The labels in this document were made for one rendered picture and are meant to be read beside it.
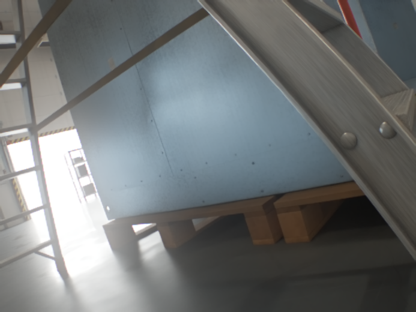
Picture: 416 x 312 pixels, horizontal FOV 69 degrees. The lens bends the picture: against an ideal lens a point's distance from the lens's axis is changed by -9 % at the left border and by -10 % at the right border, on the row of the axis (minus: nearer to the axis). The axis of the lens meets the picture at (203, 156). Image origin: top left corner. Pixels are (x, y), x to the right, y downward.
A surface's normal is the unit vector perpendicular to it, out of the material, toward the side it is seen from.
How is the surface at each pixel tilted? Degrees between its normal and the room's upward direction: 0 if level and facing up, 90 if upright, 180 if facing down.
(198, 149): 90
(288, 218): 90
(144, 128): 90
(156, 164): 90
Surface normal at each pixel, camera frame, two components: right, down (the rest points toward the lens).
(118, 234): 0.70, -0.22
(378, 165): -0.60, 0.20
